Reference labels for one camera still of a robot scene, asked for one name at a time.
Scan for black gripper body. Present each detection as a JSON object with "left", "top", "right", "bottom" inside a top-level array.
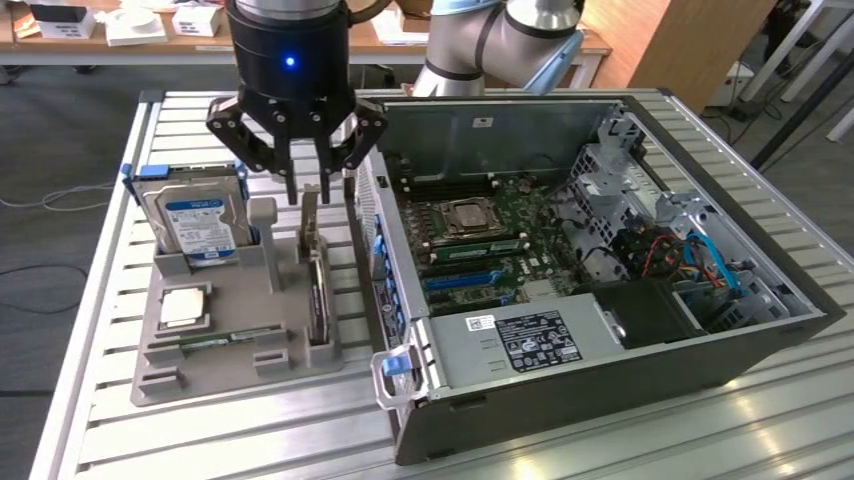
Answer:
[{"left": 226, "top": 5, "right": 359, "bottom": 147}]

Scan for graphics card with metal bracket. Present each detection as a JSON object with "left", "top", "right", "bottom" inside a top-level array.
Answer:
[{"left": 297, "top": 183, "right": 335, "bottom": 347}]

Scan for hard disk in blue caddy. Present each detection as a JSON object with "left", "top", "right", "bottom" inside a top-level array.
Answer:
[{"left": 123, "top": 162, "right": 250, "bottom": 262}]

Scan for white papers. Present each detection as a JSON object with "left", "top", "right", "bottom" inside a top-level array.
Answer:
[{"left": 371, "top": 17, "right": 429, "bottom": 47}]

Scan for white box with print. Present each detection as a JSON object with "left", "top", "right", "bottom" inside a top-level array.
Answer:
[{"left": 171, "top": 4, "right": 226, "bottom": 37}]

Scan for CPU in metal socket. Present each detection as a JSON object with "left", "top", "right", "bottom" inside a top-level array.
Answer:
[{"left": 434, "top": 196, "right": 510, "bottom": 242}]

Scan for CPU with paste residue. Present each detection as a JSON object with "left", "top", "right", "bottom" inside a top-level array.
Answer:
[{"left": 453, "top": 202, "right": 497, "bottom": 230}]

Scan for plain white box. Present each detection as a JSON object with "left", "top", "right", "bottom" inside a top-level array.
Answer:
[{"left": 105, "top": 7, "right": 169, "bottom": 48}]

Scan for green RAM stick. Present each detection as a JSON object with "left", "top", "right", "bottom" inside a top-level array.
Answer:
[
  {"left": 178, "top": 327, "right": 282, "bottom": 350},
  {"left": 430, "top": 238, "right": 528, "bottom": 264}
]

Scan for wooden desk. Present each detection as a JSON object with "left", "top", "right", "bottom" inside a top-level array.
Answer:
[{"left": 0, "top": 0, "right": 613, "bottom": 69}]

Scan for grey parts rack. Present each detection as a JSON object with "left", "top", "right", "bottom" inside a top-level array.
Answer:
[{"left": 130, "top": 196, "right": 349, "bottom": 407}]

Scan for green motherboard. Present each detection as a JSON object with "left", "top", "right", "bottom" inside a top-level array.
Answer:
[{"left": 393, "top": 169, "right": 602, "bottom": 317}]

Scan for blue expansion slot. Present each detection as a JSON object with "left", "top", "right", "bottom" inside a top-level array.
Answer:
[{"left": 425, "top": 269, "right": 506, "bottom": 294}]

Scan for clean silver CPU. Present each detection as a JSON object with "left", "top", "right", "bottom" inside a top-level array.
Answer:
[{"left": 159, "top": 288, "right": 207, "bottom": 329}]

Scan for white box with black lid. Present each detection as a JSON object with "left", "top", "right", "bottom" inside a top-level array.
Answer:
[{"left": 37, "top": 3, "right": 99, "bottom": 39}]

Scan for metal drive cage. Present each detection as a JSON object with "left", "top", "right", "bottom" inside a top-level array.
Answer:
[{"left": 566, "top": 107, "right": 676, "bottom": 281}]

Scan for grey power supply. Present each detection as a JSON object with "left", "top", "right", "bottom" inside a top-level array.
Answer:
[{"left": 426, "top": 292, "right": 628, "bottom": 391}]

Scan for wooden cabinet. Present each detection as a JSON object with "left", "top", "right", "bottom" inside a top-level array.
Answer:
[{"left": 593, "top": 0, "right": 780, "bottom": 114}]

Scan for black PC case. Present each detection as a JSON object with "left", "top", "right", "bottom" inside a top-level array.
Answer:
[{"left": 343, "top": 88, "right": 848, "bottom": 467}]

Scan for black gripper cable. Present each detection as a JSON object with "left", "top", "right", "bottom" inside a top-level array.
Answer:
[{"left": 343, "top": 0, "right": 402, "bottom": 25}]

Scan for white floor cable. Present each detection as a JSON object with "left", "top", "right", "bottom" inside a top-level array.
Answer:
[{"left": 0, "top": 180, "right": 119, "bottom": 210}]

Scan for black floor cable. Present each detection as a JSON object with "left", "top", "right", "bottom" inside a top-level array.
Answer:
[{"left": 0, "top": 263, "right": 87, "bottom": 282}]

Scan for red power wire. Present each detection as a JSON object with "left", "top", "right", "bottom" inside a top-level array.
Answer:
[{"left": 638, "top": 233, "right": 677, "bottom": 275}]

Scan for blue SATA wire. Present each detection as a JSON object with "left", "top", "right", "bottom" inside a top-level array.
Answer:
[{"left": 684, "top": 230, "right": 748, "bottom": 301}]

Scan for white table frame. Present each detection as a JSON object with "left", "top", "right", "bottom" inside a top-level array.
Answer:
[{"left": 737, "top": 0, "right": 854, "bottom": 141}]

